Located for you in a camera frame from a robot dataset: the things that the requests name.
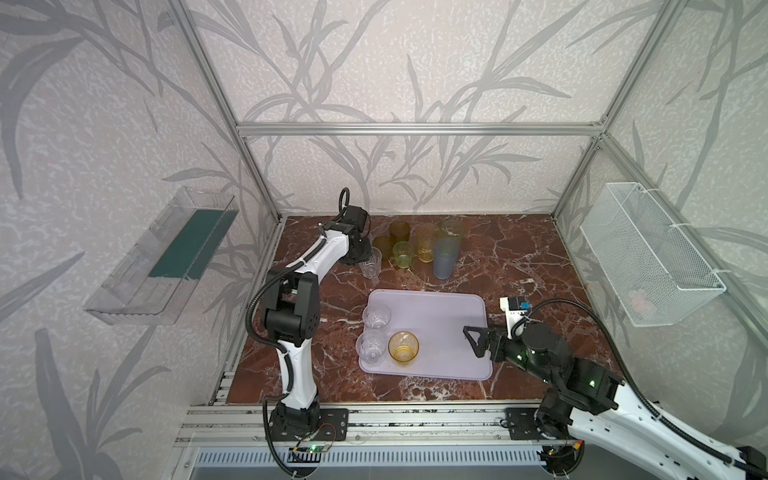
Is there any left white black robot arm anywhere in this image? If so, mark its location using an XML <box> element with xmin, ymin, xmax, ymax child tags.
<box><xmin>245</xmin><ymin>187</ymin><xmax>372</xmax><ymax>441</ymax></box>

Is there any green short glass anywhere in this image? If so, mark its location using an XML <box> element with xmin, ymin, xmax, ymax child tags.
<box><xmin>392</xmin><ymin>241</ymin><xmax>415</xmax><ymax>269</ymax></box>

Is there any pink object in basket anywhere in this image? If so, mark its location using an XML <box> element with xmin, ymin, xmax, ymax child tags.
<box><xmin>627</xmin><ymin>289</ymin><xmax>656</xmax><ymax>316</ymax></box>

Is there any tall green glass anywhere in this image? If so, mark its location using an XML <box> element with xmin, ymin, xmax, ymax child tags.
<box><xmin>438</xmin><ymin>217</ymin><xmax>465</xmax><ymax>241</ymax></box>

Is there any tall blue frosted glass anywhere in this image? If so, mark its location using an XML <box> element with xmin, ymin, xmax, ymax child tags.
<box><xmin>433</xmin><ymin>237</ymin><xmax>461</xmax><ymax>280</ymax></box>

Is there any horizontal aluminium frame bar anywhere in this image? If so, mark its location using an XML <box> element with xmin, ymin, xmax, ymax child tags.
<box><xmin>236</xmin><ymin>122</ymin><xmax>603</xmax><ymax>137</ymax></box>

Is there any green sheet in shelf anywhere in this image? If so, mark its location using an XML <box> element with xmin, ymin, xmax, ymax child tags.
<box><xmin>149</xmin><ymin>209</ymin><xmax>238</xmax><ymax>281</ymax></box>

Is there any clear acrylic wall shelf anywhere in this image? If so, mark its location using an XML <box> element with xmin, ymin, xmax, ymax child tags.
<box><xmin>84</xmin><ymin>187</ymin><xmax>239</xmax><ymax>326</ymax></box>

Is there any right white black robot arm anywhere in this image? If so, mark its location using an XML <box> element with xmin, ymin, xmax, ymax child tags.
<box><xmin>463</xmin><ymin>297</ymin><xmax>767</xmax><ymax>479</ymax></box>

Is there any tall yellow glass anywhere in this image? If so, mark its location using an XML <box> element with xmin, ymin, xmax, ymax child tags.
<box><xmin>414</xmin><ymin>223</ymin><xmax>437</xmax><ymax>264</ymax></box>

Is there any yellow short glass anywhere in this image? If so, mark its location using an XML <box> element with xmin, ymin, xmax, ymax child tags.
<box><xmin>388</xmin><ymin>331</ymin><xmax>420</xmax><ymax>365</ymax></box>

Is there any lilac plastic tray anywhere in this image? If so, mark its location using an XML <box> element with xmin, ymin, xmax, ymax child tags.
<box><xmin>358</xmin><ymin>289</ymin><xmax>493</xmax><ymax>381</ymax></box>

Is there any amber dotted glass front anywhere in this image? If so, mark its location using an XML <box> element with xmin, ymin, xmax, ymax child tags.
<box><xmin>372</xmin><ymin>236</ymin><xmax>394</xmax><ymax>259</ymax></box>

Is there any clear faceted glass front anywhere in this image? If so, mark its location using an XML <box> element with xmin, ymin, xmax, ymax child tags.
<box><xmin>355</xmin><ymin>329</ymin><xmax>388</xmax><ymax>365</ymax></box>

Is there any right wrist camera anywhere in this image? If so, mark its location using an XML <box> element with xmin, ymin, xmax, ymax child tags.
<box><xmin>499</xmin><ymin>296</ymin><xmax>532</xmax><ymax>340</ymax></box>

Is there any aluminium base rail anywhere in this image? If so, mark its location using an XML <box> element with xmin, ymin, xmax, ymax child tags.
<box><xmin>174</xmin><ymin>400</ymin><xmax>576</xmax><ymax>447</ymax></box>

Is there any amber dotted glass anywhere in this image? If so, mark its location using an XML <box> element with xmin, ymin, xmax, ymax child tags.
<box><xmin>389</xmin><ymin>220</ymin><xmax>411</xmax><ymax>244</ymax></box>
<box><xmin>372</xmin><ymin>236</ymin><xmax>394</xmax><ymax>259</ymax></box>

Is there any white wire mesh basket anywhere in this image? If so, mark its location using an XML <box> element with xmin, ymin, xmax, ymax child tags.
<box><xmin>580</xmin><ymin>182</ymin><xmax>727</xmax><ymax>328</ymax></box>

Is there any clear faceted glass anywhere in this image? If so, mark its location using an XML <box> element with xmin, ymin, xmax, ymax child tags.
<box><xmin>355</xmin><ymin>329</ymin><xmax>388</xmax><ymax>365</ymax></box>
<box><xmin>358</xmin><ymin>247</ymin><xmax>382</xmax><ymax>280</ymax></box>

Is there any amber dotted glass rear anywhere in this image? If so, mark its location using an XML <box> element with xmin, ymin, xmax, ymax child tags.
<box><xmin>389</xmin><ymin>220</ymin><xmax>411</xmax><ymax>244</ymax></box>

